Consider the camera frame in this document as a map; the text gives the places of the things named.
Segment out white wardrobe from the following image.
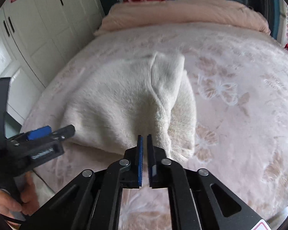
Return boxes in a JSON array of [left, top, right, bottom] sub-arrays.
[[0, 0, 103, 124]]

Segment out pink folded duvet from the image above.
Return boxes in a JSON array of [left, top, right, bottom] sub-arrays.
[[94, 0, 271, 36]]

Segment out person's left hand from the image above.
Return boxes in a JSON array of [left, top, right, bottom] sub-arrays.
[[0, 172, 40, 218]]

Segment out blue curtain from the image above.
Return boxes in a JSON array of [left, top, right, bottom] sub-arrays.
[[270, 0, 281, 39]]

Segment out black cable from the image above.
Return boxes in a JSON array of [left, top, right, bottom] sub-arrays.
[[3, 216, 25, 224]]

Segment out cream knit heart sweater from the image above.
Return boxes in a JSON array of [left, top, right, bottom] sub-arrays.
[[61, 52, 197, 162]]

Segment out pink floral bedspread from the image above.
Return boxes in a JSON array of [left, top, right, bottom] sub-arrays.
[[22, 22, 288, 220]]

